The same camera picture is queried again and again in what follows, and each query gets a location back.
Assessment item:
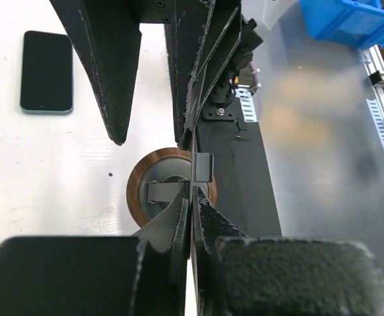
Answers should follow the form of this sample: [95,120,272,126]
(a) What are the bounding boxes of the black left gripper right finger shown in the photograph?
[192,187,384,315]

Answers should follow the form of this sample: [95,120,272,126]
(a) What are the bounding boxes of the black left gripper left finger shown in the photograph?
[0,189,189,315]

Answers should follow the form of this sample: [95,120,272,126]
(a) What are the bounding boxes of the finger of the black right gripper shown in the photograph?
[51,1,141,145]
[164,1,242,149]

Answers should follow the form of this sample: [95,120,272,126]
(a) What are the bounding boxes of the blue-edged black phone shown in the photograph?
[20,30,74,115]

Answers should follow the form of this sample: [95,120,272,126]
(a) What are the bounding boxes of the grey stand with wooden base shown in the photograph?
[125,131,218,228]

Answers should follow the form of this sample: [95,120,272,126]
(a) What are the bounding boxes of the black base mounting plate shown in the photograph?
[197,100,282,237]

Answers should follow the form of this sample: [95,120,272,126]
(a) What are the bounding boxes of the blue plastic storage bin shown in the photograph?
[299,0,384,49]

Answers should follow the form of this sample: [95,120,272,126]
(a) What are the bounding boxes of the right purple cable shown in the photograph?
[249,64,264,95]

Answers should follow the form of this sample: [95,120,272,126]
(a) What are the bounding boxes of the right white cable duct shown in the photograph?
[235,86,258,123]

